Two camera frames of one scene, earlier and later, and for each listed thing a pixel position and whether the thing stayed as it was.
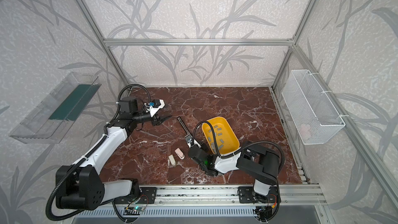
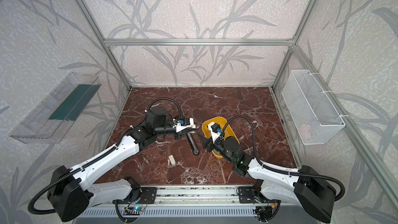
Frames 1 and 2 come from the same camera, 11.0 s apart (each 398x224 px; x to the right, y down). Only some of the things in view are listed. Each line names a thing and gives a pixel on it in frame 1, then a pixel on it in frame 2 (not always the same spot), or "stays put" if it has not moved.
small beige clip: (172, 161) stays put
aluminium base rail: (285, 195) stays put
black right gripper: (189, 141) → (210, 143)
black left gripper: (156, 120) → (181, 132)
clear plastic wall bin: (50, 124) stays put
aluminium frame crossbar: (245, 42) stays put
